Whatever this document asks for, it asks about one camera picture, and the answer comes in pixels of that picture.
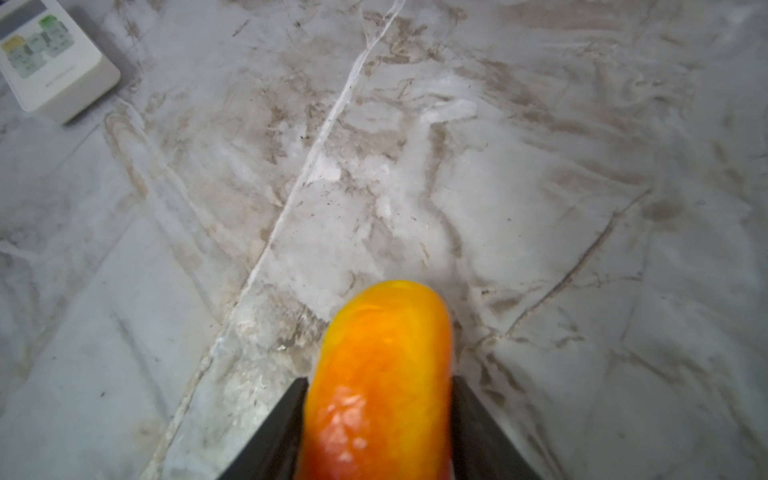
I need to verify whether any red-orange fake mango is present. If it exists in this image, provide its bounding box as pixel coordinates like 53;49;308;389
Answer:
295;280;453;479

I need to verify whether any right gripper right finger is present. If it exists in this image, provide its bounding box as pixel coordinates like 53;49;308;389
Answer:
450;375;540;480

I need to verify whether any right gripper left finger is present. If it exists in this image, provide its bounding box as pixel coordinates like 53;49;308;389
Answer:
218;377;309;480

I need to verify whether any white remote control box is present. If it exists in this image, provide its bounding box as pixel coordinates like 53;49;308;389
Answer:
1;0;121;125

